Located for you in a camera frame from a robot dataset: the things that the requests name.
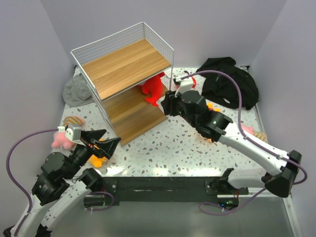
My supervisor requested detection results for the red shark plush back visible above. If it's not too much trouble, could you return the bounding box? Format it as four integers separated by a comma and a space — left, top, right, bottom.
173, 70, 197, 89

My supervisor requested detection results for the red shark plush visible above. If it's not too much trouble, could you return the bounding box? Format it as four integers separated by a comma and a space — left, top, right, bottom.
173, 70, 197, 89
141, 72, 165, 107

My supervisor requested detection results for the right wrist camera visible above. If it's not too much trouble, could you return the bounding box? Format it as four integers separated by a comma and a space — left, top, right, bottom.
174, 78, 194, 97

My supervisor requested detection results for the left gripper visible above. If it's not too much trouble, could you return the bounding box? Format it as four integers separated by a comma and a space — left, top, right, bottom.
65, 128, 121, 178

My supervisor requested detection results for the red shark plush front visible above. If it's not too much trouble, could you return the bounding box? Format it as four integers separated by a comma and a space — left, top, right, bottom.
141, 72, 165, 107

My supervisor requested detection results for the yellow plush near left arm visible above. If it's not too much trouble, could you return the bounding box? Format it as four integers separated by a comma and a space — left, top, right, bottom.
88, 144, 109, 168

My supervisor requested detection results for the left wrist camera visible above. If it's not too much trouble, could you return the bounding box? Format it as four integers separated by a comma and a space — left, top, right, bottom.
65, 124, 82, 144

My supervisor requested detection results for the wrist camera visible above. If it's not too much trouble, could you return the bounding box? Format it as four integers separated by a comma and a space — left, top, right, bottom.
65, 124, 82, 144
174, 78, 194, 97

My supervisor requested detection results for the white wire wooden shelf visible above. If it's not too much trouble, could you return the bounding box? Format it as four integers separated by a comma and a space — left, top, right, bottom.
71, 22, 174, 146

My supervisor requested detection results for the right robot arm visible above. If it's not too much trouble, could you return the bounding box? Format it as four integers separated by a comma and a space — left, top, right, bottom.
161, 90, 302, 198

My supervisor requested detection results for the yellow plush red dotted dress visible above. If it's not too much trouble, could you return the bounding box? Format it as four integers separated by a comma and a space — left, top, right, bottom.
204, 102, 221, 143

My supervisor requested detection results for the black jacket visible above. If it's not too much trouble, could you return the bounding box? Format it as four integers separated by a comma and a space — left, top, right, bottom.
196, 57, 259, 110

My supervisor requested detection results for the grey cloth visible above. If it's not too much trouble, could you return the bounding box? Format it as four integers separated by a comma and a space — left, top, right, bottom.
62, 73, 94, 107

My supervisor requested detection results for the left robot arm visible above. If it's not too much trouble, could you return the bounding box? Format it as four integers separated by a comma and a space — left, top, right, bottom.
3, 125, 121, 237

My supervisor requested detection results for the pink plush striped hat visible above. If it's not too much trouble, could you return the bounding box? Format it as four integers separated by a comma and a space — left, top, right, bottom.
51, 116, 84, 150
241, 124, 267, 142

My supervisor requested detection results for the pink plush striped hat right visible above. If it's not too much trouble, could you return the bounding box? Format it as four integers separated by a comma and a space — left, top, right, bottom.
241, 124, 267, 142

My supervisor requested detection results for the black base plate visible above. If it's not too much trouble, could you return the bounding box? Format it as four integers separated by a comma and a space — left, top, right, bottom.
100, 177, 248, 206

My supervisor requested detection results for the pink plush striped hat left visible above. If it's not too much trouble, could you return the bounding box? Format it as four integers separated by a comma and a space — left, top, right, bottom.
51, 116, 84, 150

